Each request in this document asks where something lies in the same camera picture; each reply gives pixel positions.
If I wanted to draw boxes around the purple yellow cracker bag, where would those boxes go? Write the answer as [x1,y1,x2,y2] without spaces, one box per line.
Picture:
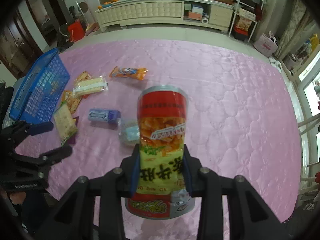
[67,116,79,145]

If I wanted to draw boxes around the small clear teal snack bag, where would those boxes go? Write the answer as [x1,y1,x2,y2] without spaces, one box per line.
[118,118,140,147]

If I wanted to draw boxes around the long cracker pack green ends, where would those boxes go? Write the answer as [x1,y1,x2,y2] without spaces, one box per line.
[53,103,78,146]

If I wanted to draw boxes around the red beef snack pouch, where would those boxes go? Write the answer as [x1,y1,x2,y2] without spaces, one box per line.
[126,85,195,220]

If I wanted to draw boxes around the blue gum box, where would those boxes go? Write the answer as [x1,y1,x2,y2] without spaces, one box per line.
[88,108,121,124]

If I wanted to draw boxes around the clear cracker pack white strip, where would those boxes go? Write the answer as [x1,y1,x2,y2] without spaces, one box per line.
[72,76,108,97]

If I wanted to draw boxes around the orange snack bar wrapper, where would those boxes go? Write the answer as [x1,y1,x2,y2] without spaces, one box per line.
[109,67,148,80]

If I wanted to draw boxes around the blue plastic basket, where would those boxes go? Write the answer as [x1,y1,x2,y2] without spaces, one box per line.
[9,48,70,124]

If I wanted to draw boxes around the yellow orange snack packet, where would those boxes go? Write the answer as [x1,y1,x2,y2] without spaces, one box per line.
[61,90,82,114]

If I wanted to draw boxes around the pink quilted table cover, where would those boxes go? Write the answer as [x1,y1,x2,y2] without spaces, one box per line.
[15,39,302,240]

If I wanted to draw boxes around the red orange snack packet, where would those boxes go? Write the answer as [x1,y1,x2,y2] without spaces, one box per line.
[74,71,92,85]

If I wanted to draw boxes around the black bag on floor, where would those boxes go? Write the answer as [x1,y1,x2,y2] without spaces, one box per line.
[57,24,73,52]

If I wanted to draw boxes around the red gift bag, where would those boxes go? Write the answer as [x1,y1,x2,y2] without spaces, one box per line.
[67,20,85,43]

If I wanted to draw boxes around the white slippers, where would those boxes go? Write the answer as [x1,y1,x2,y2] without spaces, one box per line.
[268,57,282,73]

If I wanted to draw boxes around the pink bag on floor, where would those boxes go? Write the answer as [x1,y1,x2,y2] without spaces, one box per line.
[253,31,278,57]

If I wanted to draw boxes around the oranges on blue plate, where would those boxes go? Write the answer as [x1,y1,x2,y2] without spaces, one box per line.
[98,0,119,10]

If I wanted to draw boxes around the cream TV cabinet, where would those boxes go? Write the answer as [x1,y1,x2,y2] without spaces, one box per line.
[95,0,233,33]

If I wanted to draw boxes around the white metal shelf rack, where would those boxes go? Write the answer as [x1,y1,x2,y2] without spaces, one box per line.
[228,0,266,43]

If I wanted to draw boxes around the patterned curtain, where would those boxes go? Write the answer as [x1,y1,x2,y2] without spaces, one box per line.
[274,0,316,60]

